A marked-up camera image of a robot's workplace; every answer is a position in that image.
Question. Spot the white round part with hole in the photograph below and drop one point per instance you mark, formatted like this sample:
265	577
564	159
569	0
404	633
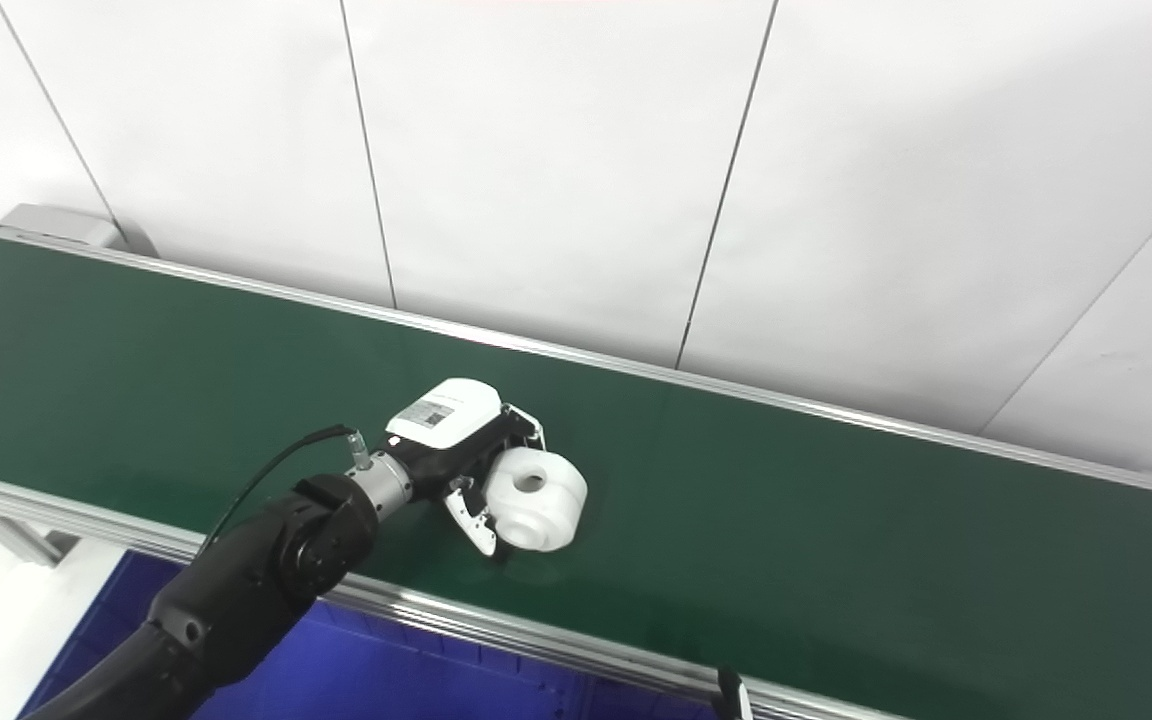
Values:
546	510

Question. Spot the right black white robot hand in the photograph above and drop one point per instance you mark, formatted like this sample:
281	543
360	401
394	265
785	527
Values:
734	700

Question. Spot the aluminium conveyor leg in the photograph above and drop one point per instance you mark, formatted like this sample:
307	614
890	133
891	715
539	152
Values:
16	535

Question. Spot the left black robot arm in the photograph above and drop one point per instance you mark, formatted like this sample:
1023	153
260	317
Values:
266	570

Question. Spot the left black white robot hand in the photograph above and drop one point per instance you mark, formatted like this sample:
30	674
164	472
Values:
446	420

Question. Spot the grey conveyor end box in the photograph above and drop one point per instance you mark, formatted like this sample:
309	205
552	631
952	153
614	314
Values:
56	225

